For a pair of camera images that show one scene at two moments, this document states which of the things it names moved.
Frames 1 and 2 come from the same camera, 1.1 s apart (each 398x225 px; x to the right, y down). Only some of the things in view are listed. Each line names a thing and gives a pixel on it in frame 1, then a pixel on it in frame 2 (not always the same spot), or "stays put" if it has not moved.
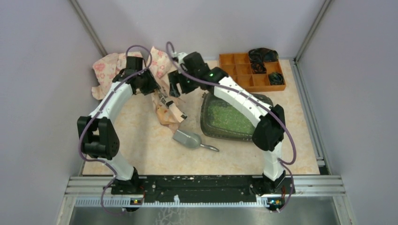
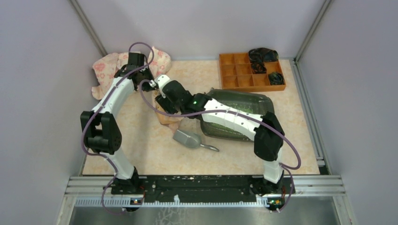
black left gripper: [152, 85] stays put
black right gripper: [175, 78] to [163, 101]
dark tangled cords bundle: [258, 56] stays put
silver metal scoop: [190, 140] stays put
